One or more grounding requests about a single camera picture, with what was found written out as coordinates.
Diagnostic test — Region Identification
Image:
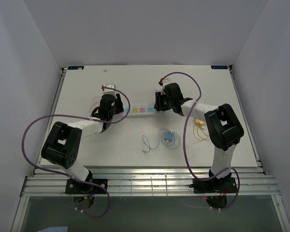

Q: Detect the white colourful power strip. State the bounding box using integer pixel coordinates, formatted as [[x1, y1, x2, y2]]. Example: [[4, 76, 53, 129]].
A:
[[116, 103, 161, 118]]

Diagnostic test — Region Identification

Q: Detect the yellow charger plug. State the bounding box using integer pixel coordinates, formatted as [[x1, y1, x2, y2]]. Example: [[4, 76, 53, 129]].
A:
[[194, 119, 204, 127]]

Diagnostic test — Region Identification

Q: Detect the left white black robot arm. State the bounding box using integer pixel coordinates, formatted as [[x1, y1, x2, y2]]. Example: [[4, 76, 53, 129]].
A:
[[41, 92, 124, 193]]

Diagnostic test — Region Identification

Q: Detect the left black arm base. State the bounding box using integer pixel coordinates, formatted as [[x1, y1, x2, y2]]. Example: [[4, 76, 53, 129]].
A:
[[65, 179, 108, 195]]

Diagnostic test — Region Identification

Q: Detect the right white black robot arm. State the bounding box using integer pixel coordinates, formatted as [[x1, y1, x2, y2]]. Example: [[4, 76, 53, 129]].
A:
[[154, 83, 244, 192]]

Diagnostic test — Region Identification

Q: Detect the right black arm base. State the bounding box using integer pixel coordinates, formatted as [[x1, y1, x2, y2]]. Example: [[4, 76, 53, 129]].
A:
[[189, 177, 237, 193]]

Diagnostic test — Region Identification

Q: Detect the blue charger plug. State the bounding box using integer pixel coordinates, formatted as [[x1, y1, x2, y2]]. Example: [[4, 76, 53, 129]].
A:
[[163, 131, 174, 143]]

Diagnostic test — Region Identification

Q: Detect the left blue corner label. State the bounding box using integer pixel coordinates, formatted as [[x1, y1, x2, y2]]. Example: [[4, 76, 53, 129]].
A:
[[68, 66, 84, 70]]

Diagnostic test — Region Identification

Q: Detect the blue corner label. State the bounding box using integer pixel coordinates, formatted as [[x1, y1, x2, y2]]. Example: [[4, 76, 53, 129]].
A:
[[68, 66, 84, 70], [211, 65, 228, 70]]

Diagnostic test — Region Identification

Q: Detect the right blue corner label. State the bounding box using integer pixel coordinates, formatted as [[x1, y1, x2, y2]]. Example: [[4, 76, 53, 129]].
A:
[[211, 65, 228, 70]]

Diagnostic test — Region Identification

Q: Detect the blue cloth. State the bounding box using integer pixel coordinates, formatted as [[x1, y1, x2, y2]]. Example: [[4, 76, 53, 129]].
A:
[[41, 227, 68, 232]]

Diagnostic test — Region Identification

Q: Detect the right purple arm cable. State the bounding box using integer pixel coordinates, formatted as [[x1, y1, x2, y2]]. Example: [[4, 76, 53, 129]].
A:
[[159, 72, 241, 211]]

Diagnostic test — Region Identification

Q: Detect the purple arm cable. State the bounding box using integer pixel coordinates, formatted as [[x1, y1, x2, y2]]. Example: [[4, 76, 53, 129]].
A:
[[159, 72, 241, 211], [21, 88, 131, 218]]

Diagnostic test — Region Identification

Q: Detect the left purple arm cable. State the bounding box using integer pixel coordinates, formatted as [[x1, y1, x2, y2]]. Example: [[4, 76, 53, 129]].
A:
[[21, 88, 131, 218]]

